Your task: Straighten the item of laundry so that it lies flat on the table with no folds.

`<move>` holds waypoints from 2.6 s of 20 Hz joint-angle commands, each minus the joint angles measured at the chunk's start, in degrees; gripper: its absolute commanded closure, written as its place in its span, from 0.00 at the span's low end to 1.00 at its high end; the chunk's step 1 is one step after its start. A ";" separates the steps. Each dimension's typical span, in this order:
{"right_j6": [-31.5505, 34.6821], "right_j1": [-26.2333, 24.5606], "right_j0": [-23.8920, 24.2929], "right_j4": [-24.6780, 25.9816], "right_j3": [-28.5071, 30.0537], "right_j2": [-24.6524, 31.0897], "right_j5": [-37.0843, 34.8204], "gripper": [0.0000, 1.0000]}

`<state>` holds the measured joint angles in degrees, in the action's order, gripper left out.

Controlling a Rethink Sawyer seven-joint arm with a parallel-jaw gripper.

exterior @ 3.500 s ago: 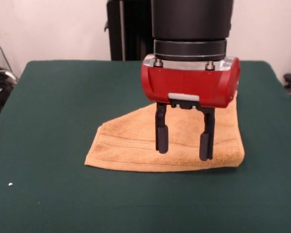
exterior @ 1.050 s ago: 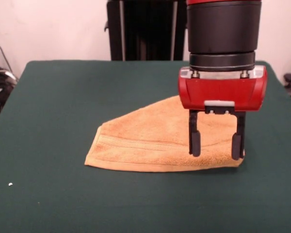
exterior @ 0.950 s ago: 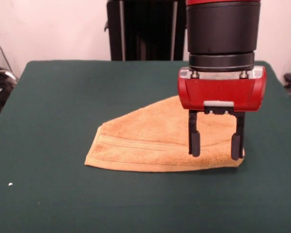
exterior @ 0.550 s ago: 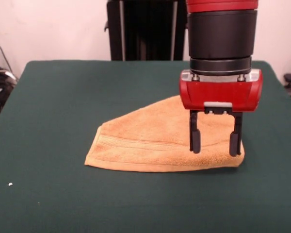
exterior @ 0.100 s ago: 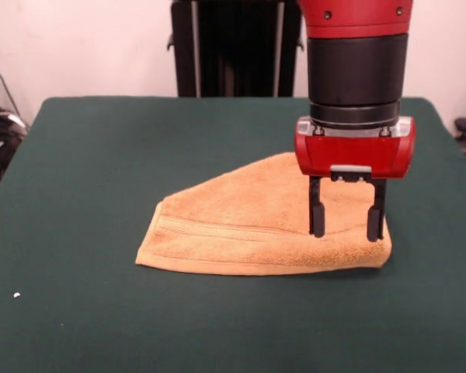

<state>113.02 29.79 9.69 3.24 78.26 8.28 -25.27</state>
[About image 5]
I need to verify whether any tan terry towel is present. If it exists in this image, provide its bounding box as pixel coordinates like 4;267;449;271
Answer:
134;152;393;277

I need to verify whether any dark green table cloth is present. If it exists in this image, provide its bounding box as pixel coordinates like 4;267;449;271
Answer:
0;96;466;373

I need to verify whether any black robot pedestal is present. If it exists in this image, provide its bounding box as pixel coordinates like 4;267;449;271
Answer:
165;0;308;98

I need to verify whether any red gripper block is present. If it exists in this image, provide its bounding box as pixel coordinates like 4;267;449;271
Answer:
294;117;417;242

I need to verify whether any white cable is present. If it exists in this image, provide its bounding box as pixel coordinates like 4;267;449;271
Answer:
0;111;29;131

